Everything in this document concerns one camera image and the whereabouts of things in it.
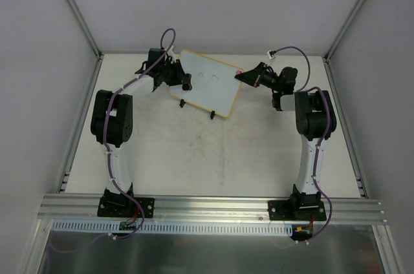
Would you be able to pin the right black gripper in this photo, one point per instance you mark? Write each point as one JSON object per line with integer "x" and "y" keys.
{"x": 257, "y": 76}

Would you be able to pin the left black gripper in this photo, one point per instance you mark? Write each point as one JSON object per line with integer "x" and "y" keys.
{"x": 176, "y": 73}

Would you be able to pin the yellow framed small whiteboard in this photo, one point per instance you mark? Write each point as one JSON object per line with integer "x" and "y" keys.
{"x": 214, "y": 87}

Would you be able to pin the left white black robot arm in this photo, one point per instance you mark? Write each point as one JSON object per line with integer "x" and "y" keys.
{"x": 112, "y": 126}

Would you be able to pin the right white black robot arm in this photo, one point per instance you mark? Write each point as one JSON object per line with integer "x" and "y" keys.
{"x": 315, "y": 122}

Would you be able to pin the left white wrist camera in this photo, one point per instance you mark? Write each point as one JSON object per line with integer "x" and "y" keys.
{"x": 171, "y": 54}

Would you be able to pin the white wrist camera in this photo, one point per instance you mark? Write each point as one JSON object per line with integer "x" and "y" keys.
{"x": 171, "y": 54}
{"x": 271, "y": 55}

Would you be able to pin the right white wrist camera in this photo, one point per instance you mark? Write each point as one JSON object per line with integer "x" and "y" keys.
{"x": 271, "y": 55}

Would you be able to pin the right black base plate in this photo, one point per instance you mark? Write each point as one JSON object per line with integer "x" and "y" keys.
{"x": 279, "y": 210}

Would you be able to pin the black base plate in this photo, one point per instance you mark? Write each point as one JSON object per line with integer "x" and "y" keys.
{"x": 121, "y": 207}
{"x": 279, "y": 210}

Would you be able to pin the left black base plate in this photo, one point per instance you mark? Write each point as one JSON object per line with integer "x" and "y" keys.
{"x": 121, "y": 207}

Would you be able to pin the aluminium mounting rail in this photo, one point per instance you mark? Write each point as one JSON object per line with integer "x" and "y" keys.
{"x": 359, "y": 211}

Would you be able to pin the white slotted cable duct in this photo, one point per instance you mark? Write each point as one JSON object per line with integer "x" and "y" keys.
{"x": 171, "y": 228}

